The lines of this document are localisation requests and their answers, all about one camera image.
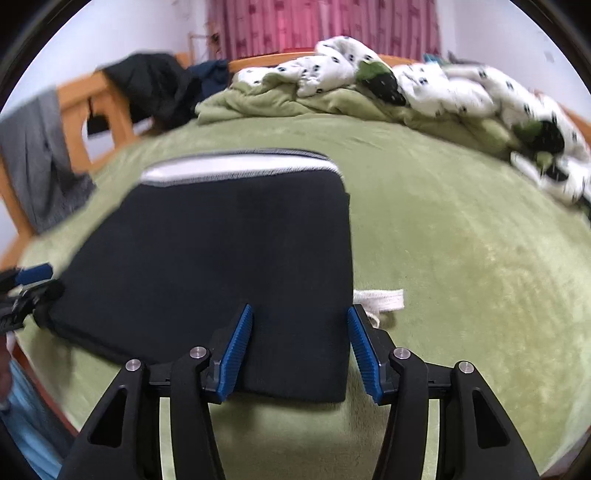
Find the green plush bed blanket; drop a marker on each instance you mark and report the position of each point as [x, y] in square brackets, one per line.
[494, 271]

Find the green folded blanket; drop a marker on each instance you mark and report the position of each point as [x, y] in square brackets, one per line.
[276, 100]

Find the white floral duvet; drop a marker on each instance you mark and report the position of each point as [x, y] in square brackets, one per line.
[553, 152]

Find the navy garment on footboard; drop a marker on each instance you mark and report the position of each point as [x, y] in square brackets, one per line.
[213, 76]

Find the wooden bed frame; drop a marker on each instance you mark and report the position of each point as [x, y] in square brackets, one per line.
[95, 94]

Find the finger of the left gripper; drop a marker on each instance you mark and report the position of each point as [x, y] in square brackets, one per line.
[34, 274]

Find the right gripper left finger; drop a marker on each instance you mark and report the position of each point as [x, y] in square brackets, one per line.
[121, 437]

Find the black jacket on footboard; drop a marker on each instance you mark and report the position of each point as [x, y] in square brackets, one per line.
[156, 86]

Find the pink floral curtain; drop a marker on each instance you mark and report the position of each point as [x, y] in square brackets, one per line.
[402, 28]

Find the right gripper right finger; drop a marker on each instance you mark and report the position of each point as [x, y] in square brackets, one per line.
[477, 439]

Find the black sweatpants with white stripe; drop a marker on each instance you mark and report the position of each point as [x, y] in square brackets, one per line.
[199, 237]

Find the grey jeans on footboard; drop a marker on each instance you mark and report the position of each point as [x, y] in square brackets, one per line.
[36, 157]

